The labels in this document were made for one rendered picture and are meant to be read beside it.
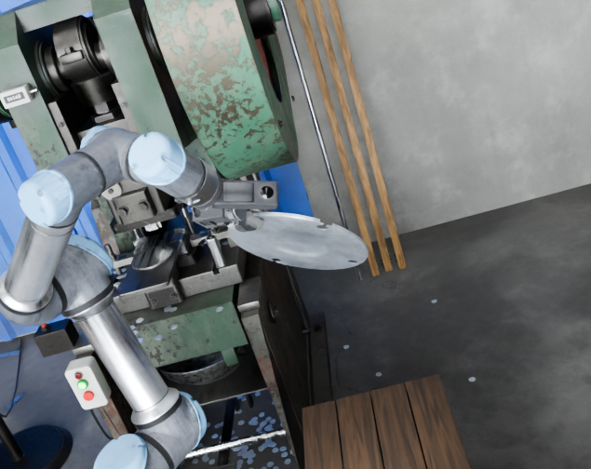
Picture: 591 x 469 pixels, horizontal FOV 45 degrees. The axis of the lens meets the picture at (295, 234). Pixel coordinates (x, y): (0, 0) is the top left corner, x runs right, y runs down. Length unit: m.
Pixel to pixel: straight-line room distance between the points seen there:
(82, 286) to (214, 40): 0.57
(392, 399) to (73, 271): 0.90
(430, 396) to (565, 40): 1.90
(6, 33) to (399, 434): 1.38
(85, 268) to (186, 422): 0.40
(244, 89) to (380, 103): 1.69
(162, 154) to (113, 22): 0.83
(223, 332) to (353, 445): 0.48
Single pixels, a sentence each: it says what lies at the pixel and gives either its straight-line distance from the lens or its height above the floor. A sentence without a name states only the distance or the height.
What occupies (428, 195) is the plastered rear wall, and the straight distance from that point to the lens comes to 3.39.
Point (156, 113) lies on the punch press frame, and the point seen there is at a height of 1.17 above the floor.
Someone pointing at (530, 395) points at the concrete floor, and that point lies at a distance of 2.40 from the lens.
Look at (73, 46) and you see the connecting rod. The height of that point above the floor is 1.38.
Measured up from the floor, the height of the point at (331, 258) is 0.88.
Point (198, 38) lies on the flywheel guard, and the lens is 1.55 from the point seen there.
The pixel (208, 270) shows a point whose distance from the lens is 2.04.
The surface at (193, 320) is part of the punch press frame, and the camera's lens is 2.01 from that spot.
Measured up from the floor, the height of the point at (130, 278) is 0.78.
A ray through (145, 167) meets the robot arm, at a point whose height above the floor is 1.27.
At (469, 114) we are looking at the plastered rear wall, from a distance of 3.30.
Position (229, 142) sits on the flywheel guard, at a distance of 1.67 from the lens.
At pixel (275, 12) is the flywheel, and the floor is 1.31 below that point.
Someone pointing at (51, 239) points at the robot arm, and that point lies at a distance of 1.18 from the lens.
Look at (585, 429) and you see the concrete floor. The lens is 2.27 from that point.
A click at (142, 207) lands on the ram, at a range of 1.99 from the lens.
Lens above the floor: 1.57
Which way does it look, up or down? 25 degrees down
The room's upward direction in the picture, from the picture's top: 18 degrees counter-clockwise
